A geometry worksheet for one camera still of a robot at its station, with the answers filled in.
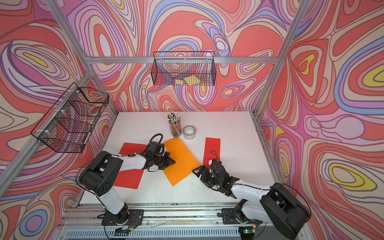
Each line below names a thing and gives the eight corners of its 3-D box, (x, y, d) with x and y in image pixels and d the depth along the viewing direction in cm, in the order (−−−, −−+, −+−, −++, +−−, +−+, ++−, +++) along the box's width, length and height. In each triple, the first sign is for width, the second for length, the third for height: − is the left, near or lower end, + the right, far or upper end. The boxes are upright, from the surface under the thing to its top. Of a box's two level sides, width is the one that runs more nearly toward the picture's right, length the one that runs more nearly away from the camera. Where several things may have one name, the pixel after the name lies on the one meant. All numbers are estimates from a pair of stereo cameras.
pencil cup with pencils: (170, 137, 105) (166, 121, 92) (171, 128, 111) (168, 112, 97) (181, 137, 105) (179, 121, 92) (182, 128, 111) (180, 112, 97)
